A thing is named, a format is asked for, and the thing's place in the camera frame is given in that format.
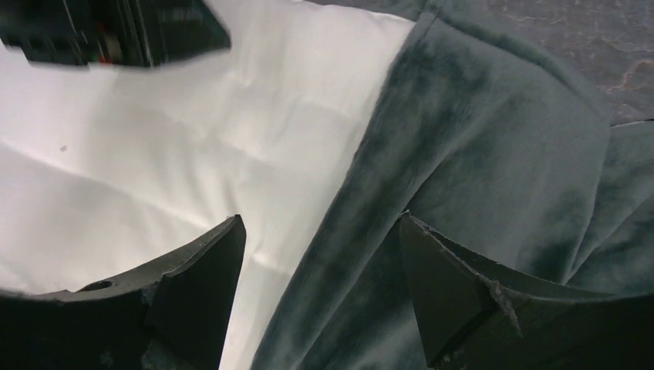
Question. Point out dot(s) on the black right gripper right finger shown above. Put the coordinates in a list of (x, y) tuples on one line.
[(474, 313)]

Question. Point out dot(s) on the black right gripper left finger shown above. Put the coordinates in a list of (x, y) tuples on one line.
[(169, 313)]

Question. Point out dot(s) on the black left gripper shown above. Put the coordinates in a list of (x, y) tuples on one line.
[(131, 33)]

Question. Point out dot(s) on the zebra striped pillowcase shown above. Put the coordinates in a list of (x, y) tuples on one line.
[(490, 140)]

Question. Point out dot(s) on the white pillow with yellow edge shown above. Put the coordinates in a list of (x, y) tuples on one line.
[(105, 169)]

